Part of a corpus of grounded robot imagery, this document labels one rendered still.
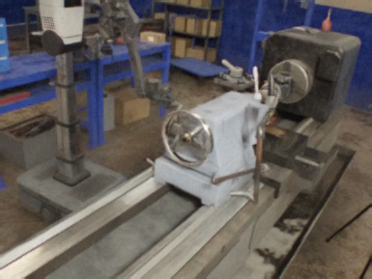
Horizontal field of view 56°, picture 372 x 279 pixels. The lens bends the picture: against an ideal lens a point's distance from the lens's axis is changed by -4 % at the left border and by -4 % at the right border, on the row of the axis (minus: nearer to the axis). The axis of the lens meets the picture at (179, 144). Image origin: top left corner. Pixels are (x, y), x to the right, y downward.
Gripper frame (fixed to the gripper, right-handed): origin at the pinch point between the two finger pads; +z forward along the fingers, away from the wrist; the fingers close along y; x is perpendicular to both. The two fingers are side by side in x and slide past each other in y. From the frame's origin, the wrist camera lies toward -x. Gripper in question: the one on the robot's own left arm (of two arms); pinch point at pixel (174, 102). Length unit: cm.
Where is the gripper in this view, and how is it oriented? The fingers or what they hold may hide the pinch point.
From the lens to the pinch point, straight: 217.3
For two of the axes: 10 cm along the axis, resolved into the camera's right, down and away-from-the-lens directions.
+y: 2.9, 5.0, 8.1
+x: -5.1, 8.0, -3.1
